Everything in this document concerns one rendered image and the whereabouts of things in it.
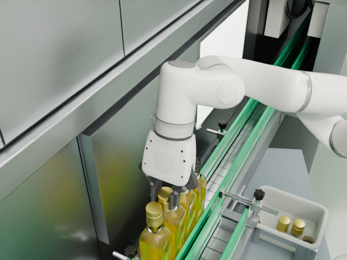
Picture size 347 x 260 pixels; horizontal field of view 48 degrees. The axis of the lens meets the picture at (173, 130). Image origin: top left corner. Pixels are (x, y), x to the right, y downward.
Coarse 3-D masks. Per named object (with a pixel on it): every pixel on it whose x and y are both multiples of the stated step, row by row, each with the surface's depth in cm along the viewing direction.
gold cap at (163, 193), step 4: (160, 188) 82; (164, 188) 82; (168, 188) 82; (160, 192) 81; (164, 192) 81; (168, 192) 81; (160, 196) 80; (164, 196) 80; (168, 196) 80; (160, 200) 80; (164, 200) 80; (168, 200) 80; (164, 204) 81; (168, 204) 81; (164, 208) 82
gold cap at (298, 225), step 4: (296, 220) 120; (300, 220) 120; (296, 224) 119; (300, 224) 119; (304, 224) 119; (292, 228) 121; (296, 228) 119; (300, 228) 118; (292, 232) 121; (296, 232) 120; (300, 232) 119
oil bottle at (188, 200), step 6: (192, 192) 92; (180, 198) 91; (186, 198) 91; (192, 198) 92; (186, 204) 91; (192, 204) 93; (186, 210) 91; (192, 210) 95; (186, 216) 93; (192, 216) 97; (186, 222) 94; (192, 222) 98; (186, 228) 95; (192, 228) 100; (186, 234) 97
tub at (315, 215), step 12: (276, 192) 126; (264, 204) 130; (276, 204) 129; (288, 204) 126; (300, 204) 124; (312, 204) 122; (264, 216) 127; (276, 216) 127; (288, 216) 127; (300, 216) 126; (312, 216) 124; (324, 216) 118; (264, 228) 114; (276, 228) 123; (288, 228) 123; (312, 228) 123; (324, 228) 114; (300, 240) 111
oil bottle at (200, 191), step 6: (198, 180) 95; (204, 180) 97; (198, 186) 94; (204, 186) 98; (198, 192) 95; (204, 192) 99; (198, 198) 96; (204, 198) 101; (198, 204) 97; (198, 210) 99; (198, 216) 101
